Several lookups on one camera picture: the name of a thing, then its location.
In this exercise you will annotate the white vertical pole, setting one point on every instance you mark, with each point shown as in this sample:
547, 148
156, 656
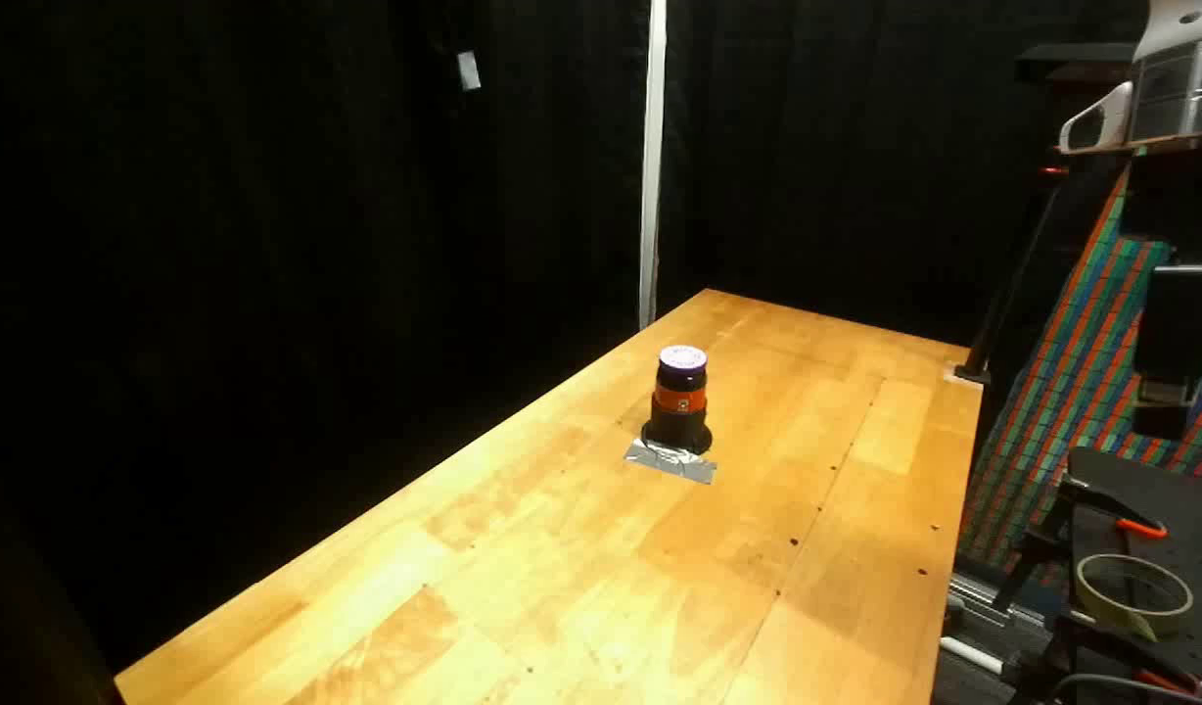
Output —
650, 157

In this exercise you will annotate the black camera stand pole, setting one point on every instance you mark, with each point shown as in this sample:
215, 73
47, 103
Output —
1002, 305

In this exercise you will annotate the roll of masking tape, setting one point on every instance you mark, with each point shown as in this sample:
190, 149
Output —
1131, 592

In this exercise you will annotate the white grey plastic device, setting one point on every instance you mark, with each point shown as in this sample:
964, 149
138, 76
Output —
1159, 101

